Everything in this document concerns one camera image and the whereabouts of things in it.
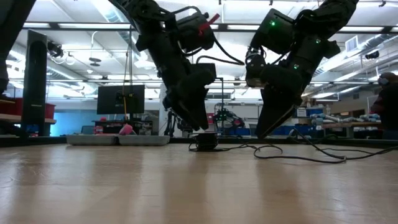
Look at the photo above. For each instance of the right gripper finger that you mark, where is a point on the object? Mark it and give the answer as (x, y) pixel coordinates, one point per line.
(273, 115)
(284, 122)

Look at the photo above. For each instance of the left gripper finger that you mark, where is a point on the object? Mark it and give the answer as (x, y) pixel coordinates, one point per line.
(174, 104)
(196, 102)

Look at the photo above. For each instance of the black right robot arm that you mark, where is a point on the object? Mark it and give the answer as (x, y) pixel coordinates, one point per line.
(311, 31)

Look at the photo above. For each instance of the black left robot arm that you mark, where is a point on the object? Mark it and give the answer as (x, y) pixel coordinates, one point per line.
(140, 9)

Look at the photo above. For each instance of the black background robot arm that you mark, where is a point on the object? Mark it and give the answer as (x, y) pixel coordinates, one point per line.
(228, 119)

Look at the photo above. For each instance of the black tripod stand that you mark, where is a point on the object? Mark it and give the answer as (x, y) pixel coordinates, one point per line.
(174, 123)

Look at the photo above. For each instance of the red zip tie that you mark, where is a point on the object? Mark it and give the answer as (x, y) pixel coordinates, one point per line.
(208, 23)

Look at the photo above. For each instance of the wooden workbench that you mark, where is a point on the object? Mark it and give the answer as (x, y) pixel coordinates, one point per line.
(348, 124)

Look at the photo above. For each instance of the black monitor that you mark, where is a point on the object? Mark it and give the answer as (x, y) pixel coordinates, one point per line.
(109, 99)

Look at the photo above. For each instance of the black cluttered desk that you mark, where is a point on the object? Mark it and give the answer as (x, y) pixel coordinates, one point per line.
(105, 127)

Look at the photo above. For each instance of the person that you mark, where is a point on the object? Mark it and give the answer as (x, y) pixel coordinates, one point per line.
(388, 105)

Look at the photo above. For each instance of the red storage bin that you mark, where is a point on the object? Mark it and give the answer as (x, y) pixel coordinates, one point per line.
(50, 111)
(12, 107)

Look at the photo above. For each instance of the black tall column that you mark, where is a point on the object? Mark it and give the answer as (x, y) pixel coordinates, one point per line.
(34, 93)

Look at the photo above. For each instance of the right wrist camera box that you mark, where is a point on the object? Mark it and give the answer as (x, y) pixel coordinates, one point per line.
(255, 71)

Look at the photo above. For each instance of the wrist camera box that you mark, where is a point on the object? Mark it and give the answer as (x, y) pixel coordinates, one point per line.
(206, 68)
(255, 71)

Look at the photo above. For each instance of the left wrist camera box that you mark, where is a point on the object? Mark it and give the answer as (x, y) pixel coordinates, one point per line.
(206, 68)

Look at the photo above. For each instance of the black hanging camera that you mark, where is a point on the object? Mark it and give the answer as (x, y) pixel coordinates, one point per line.
(55, 49)

